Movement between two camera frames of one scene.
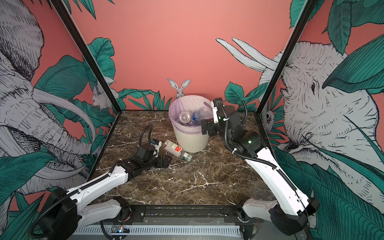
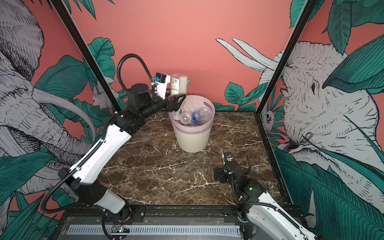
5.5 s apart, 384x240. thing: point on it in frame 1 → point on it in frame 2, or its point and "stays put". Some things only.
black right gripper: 213,125 → 222,171
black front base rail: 183,214 stays put
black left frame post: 64,15 stays put
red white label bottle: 176,150 → 179,83
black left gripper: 166,162 → 172,107
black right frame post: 302,18 stays put
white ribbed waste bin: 191,142 stays put
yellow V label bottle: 184,117 stays put
